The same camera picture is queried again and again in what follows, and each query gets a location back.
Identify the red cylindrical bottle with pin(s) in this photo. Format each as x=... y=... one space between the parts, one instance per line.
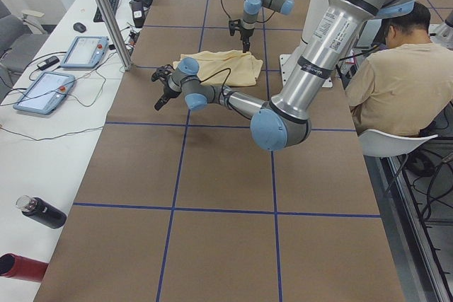
x=22 y=268

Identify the blue teach pendant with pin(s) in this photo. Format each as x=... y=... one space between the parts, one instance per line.
x=85 y=52
x=46 y=93

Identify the black metal-capped bottle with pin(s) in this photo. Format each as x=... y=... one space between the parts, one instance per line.
x=39 y=210

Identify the black computer mouse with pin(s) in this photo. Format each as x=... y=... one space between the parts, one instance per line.
x=79 y=27

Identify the white chair seat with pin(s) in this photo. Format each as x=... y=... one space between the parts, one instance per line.
x=380 y=144

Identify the cream motorcycle print t-shirt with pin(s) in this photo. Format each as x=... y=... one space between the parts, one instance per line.
x=240 y=69

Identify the seated person in beige shirt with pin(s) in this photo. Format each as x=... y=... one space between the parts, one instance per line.
x=402 y=89

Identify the black power adapter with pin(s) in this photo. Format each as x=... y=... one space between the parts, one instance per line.
x=47 y=63

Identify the aluminium frame post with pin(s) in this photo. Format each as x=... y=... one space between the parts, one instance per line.
x=115 y=34

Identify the near blue teach pendant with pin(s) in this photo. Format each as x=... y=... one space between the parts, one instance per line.
x=46 y=93

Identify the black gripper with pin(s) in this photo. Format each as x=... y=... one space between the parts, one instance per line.
x=245 y=34
x=165 y=94

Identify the grey office chair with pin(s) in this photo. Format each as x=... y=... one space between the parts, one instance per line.
x=21 y=39

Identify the brown table cover sheet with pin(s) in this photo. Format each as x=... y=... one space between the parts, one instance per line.
x=183 y=206

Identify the far blue teach pendant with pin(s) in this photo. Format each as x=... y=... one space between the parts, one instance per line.
x=85 y=52

